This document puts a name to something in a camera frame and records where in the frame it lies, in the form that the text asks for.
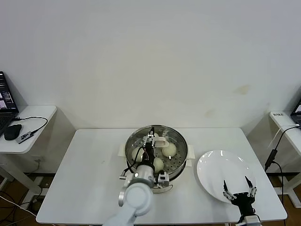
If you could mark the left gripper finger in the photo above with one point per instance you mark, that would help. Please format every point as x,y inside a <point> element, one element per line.
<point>144,142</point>
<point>151,140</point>

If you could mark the white paper label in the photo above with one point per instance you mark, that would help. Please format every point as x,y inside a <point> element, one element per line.
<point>278,115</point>

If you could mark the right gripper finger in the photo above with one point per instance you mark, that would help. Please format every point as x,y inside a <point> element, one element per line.
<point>228,195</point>
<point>252,191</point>

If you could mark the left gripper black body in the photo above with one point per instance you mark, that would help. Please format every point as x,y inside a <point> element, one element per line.
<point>149,154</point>

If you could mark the white wall socket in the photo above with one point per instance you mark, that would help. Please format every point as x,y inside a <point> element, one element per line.
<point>39,160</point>

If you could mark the white round plate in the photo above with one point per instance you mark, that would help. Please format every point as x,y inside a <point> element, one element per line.
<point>218,174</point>

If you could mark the open black laptop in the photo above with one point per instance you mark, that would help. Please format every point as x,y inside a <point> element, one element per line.
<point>297,108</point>
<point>7,99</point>

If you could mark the black computer mouse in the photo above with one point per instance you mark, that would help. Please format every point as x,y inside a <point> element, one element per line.
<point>11,131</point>

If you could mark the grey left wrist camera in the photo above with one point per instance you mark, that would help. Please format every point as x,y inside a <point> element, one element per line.
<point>163,180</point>

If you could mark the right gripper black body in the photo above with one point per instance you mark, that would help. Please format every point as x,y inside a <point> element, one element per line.
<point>244,202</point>

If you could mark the stainless steel steamer basket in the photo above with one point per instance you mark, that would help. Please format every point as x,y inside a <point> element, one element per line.
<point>176,172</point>

